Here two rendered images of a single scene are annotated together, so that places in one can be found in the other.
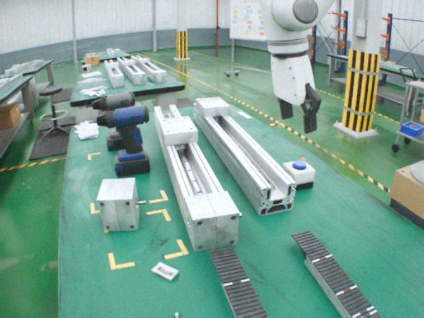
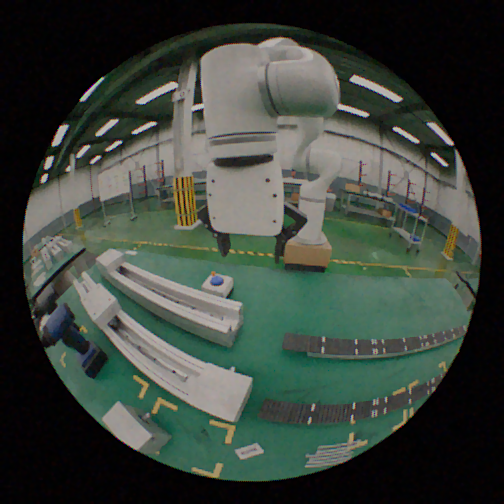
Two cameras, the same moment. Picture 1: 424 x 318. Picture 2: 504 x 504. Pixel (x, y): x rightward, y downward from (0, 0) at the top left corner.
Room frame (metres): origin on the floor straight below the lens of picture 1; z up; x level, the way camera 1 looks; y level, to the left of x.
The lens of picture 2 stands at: (0.46, 0.02, 1.18)
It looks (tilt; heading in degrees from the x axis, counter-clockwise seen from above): 29 degrees down; 303
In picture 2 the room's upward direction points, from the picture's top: straight up
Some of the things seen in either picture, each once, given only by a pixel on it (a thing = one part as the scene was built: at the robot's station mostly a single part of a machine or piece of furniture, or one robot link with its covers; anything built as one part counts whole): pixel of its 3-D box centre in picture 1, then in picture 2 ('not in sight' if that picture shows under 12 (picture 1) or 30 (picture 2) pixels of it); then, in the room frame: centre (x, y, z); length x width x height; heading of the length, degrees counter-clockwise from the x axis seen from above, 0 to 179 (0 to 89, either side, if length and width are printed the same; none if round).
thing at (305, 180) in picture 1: (295, 175); (217, 289); (0.78, -0.26, 0.81); 0.10 x 0.08 x 0.06; 105
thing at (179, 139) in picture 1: (177, 133); (101, 307); (0.97, 0.12, 0.87); 0.16 x 0.11 x 0.07; 15
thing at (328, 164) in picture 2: not in sight; (321, 174); (0.59, -0.72, 1.17); 0.19 x 0.12 x 0.24; 4
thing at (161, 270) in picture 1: (165, 271); (249, 451); (0.42, 0.10, 0.78); 0.05 x 0.03 x 0.01; 60
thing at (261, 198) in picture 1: (230, 141); (140, 286); (1.02, -0.07, 0.82); 0.80 x 0.10 x 0.09; 15
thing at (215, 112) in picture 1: (212, 109); (110, 262); (1.26, 0.00, 0.87); 0.16 x 0.11 x 0.07; 15
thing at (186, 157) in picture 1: (178, 146); (108, 317); (0.97, 0.12, 0.82); 0.80 x 0.10 x 0.09; 15
